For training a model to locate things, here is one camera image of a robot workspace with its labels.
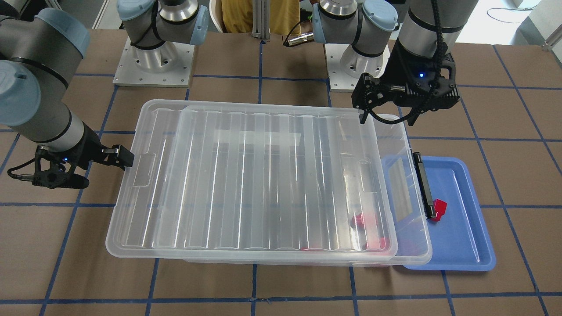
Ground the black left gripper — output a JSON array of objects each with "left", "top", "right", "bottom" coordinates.
[{"left": 385, "top": 41, "right": 461, "bottom": 110}]

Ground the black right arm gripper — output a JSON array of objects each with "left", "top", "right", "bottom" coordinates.
[{"left": 66, "top": 125, "right": 135, "bottom": 170}]

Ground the clear plastic box lid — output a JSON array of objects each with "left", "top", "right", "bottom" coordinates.
[{"left": 153, "top": 107, "right": 397, "bottom": 257}]

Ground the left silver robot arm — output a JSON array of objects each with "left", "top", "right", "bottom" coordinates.
[{"left": 312, "top": 0, "right": 477, "bottom": 115}]

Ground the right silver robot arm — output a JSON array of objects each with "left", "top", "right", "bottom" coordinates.
[{"left": 1, "top": 0, "right": 209, "bottom": 169}]

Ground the clear plastic storage box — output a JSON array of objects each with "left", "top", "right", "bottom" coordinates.
[{"left": 106, "top": 99, "right": 433, "bottom": 266}]

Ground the blue plastic tray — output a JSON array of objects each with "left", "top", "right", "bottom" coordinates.
[{"left": 382, "top": 154, "right": 496, "bottom": 272}]

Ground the person in yellow shirt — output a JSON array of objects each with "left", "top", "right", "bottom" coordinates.
[{"left": 221, "top": 0, "right": 302, "bottom": 35}]

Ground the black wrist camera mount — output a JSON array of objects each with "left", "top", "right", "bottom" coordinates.
[{"left": 351, "top": 72, "right": 410, "bottom": 125}]

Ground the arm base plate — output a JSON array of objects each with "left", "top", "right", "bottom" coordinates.
[
  {"left": 113, "top": 39, "right": 195, "bottom": 88},
  {"left": 324, "top": 42, "right": 396, "bottom": 93}
]

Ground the black box latch handle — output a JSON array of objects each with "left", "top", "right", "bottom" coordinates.
[{"left": 411, "top": 152, "right": 437, "bottom": 219}]

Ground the aluminium frame post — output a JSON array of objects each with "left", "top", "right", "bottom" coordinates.
[{"left": 251, "top": 0, "right": 271, "bottom": 41}]

